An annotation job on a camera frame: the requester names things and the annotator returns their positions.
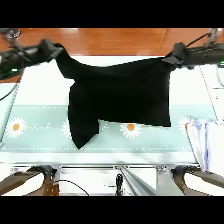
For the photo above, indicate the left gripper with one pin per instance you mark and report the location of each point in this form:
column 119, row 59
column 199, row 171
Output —
column 50, row 49

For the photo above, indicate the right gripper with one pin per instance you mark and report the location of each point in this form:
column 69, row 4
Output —
column 178, row 53

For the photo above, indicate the black T-shirt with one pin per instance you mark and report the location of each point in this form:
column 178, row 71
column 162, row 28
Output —
column 116, row 96

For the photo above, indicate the white and blue garment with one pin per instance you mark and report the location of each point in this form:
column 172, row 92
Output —
column 208, row 143

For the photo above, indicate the silver frame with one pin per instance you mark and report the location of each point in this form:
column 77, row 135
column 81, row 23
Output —
column 133, row 180

